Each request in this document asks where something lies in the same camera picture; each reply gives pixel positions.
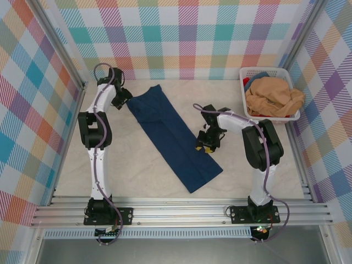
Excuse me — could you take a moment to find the navy blue t-shirt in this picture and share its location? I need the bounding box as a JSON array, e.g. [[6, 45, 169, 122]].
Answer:
[[126, 85, 224, 195]]

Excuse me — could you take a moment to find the white plastic laundry basket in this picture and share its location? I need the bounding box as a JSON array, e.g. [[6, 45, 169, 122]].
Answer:
[[239, 67, 301, 122]]

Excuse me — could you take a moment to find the tan t-shirt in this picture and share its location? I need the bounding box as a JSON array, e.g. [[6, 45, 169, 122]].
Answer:
[[244, 76, 306, 118]]

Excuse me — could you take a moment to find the grey metal sheet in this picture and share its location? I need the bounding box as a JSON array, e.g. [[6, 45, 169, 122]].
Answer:
[[35, 238, 329, 264]]

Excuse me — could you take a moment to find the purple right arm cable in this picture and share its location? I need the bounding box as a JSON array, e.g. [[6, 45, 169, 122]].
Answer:
[[192, 103, 291, 243]]

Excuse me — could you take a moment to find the aluminium mounting rail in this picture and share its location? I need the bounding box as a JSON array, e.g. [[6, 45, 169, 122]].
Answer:
[[30, 192, 334, 228]]

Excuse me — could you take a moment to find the aluminium corner post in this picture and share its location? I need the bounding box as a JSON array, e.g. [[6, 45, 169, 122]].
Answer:
[[279, 0, 327, 73], [32, 0, 89, 91]]

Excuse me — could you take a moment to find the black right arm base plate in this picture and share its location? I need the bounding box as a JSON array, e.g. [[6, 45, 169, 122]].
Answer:
[[229, 205, 282, 224]]

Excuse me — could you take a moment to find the white slotted cable duct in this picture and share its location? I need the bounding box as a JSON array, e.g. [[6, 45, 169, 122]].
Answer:
[[43, 230, 252, 240]]

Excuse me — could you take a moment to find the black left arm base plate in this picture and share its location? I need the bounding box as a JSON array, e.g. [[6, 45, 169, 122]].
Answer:
[[83, 207, 134, 227]]

